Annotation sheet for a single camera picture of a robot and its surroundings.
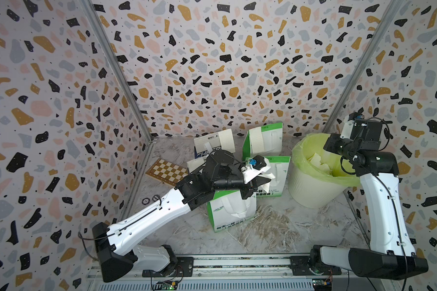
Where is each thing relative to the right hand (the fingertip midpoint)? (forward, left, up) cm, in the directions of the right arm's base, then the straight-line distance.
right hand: (331, 137), depth 69 cm
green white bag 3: (-21, +38, -19) cm, 48 cm away
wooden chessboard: (+6, +74, -33) cm, 81 cm away
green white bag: (+18, +17, -20) cm, 32 cm away
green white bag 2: (-3, +17, -16) cm, 24 cm away
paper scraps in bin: (+8, -4, -23) cm, 25 cm away
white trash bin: (-12, +4, -10) cm, 16 cm away
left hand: (-19, +25, -1) cm, 31 cm away
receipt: (-20, +26, -4) cm, 33 cm away
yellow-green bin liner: (+7, +2, -16) cm, 18 cm away
